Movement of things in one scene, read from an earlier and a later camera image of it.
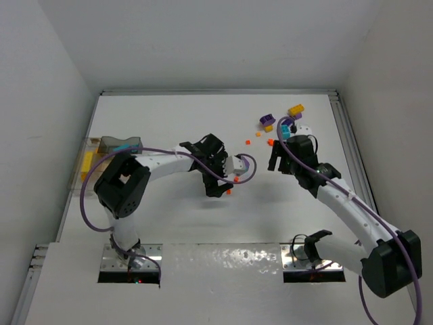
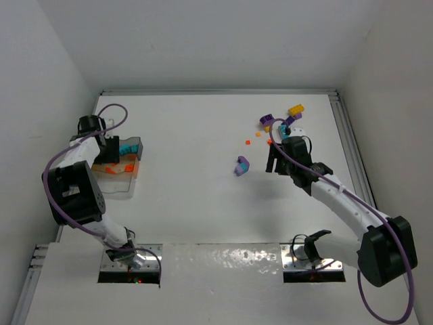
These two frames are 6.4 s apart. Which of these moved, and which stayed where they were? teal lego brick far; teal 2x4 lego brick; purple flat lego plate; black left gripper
Moved: black left gripper
Stayed: teal 2x4 lego brick; teal lego brick far; purple flat lego plate
